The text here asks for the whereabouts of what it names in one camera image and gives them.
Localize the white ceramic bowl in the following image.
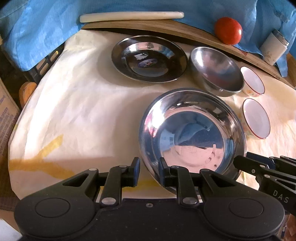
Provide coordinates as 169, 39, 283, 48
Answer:
240, 66, 265, 97
241, 98, 271, 140

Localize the deep steel bowl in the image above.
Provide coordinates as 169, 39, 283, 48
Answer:
189, 47, 244, 97

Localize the dark steel plate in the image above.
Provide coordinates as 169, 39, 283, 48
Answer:
111, 35, 188, 83

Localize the cream paper table cover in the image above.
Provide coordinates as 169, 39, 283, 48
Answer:
9, 30, 295, 199

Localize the wooden shelf tray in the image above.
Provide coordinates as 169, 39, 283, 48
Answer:
82, 20, 295, 88

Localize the white thermos cup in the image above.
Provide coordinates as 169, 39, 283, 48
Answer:
259, 29, 290, 66

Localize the lower cardboard box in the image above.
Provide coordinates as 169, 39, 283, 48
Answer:
0, 80, 20, 163

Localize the orange round object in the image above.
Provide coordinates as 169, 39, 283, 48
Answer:
18, 82, 37, 108

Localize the black plastic crate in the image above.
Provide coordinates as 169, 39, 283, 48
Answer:
23, 43, 65, 84

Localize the red tomato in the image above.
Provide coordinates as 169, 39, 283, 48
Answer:
214, 17, 243, 45

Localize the white rolling pin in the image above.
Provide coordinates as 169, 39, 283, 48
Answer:
79, 11, 185, 23

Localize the light blue hanging coat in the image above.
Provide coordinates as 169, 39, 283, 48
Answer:
1, 1, 295, 71

